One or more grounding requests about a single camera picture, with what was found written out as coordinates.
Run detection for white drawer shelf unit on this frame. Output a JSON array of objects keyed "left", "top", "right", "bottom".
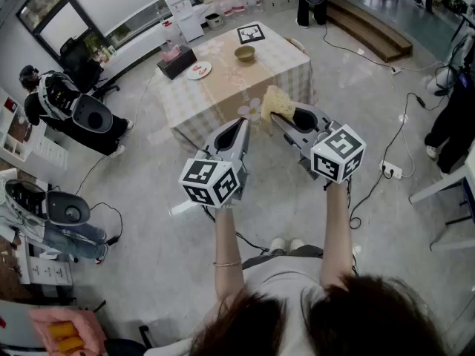
[{"left": 0, "top": 87, "right": 70, "bottom": 170}]

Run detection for person's right forearm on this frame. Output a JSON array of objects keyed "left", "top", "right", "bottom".
[{"left": 319, "top": 183, "right": 353, "bottom": 287}]

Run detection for white round plate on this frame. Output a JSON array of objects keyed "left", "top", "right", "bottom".
[{"left": 186, "top": 60, "right": 213, "bottom": 81}]

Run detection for pink bin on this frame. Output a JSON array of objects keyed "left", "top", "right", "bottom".
[{"left": 28, "top": 308, "right": 107, "bottom": 356}]

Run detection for black office chair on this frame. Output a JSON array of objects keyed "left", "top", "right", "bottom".
[{"left": 59, "top": 37, "right": 122, "bottom": 96}]

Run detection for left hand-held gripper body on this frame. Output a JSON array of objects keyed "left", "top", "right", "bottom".
[{"left": 178, "top": 147, "right": 249, "bottom": 209}]

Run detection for small grey bin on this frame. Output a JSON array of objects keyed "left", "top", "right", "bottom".
[{"left": 205, "top": 12, "right": 225, "bottom": 31}]

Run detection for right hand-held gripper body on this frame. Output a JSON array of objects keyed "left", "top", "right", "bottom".
[{"left": 284, "top": 121, "right": 367, "bottom": 184}]

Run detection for white water dispenser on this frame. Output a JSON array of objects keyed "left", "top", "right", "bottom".
[{"left": 164, "top": 0, "right": 205, "bottom": 43}]

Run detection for person's grey trousers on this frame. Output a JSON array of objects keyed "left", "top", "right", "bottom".
[{"left": 243, "top": 245, "right": 324, "bottom": 270}]

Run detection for brown bowl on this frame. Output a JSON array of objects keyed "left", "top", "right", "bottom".
[{"left": 234, "top": 45, "right": 256, "bottom": 64}]

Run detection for black floor cable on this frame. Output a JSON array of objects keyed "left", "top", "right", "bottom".
[{"left": 381, "top": 92, "right": 446, "bottom": 174}]

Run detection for yellow sponge cloth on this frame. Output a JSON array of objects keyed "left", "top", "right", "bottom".
[{"left": 261, "top": 85, "right": 297, "bottom": 131}]

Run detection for row of water jugs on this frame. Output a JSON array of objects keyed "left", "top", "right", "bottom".
[{"left": 213, "top": 0, "right": 264, "bottom": 17}]

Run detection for white table frame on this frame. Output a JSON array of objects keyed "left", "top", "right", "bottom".
[{"left": 407, "top": 150, "right": 475, "bottom": 251}]

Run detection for white low cabinet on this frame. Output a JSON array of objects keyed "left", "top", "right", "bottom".
[{"left": 16, "top": 235, "right": 73, "bottom": 285}]

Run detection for person's left forearm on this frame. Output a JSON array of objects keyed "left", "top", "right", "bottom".
[{"left": 213, "top": 204, "right": 246, "bottom": 303}]

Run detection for black framed window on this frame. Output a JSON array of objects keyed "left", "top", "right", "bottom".
[{"left": 16, "top": 0, "right": 175, "bottom": 57}]

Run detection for black framed deer picture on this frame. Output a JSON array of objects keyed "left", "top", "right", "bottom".
[{"left": 236, "top": 23, "right": 266, "bottom": 45}]

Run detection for single clear water jug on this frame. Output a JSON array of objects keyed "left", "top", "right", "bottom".
[{"left": 162, "top": 17, "right": 181, "bottom": 46}]

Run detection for checkered floral tablecloth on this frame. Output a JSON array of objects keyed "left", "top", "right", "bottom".
[{"left": 154, "top": 21, "right": 316, "bottom": 154}]

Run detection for pink tissue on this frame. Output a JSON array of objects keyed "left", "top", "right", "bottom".
[{"left": 160, "top": 44, "right": 182, "bottom": 63}]

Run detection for large white power strip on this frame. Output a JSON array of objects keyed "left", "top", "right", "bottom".
[{"left": 379, "top": 160, "right": 404, "bottom": 180}]

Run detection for orange roll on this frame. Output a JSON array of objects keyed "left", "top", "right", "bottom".
[
  {"left": 55, "top": 335, "right": 85, "bottom": 354},
  {"left": 47, "top": 323, "right": 79, "bottom": 339}
]

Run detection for person's white shirt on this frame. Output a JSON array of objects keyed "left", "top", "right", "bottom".
[{"left": 142, "top": 254, "right": 357, "bottom": 356}]

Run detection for wooden step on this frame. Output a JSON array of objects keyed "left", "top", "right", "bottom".
[{"left": 326, "top": 0, "right": 414, "bottom": 63}]

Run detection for black leather tissue box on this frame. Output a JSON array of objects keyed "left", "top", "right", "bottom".
[{"left": 156, "top": 44, "right": 197, "bottom": 81}]

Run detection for white window bench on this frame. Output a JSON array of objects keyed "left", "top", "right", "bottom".
[{"left": 99, "top": 1, "right": 209, "bottom": 85}]

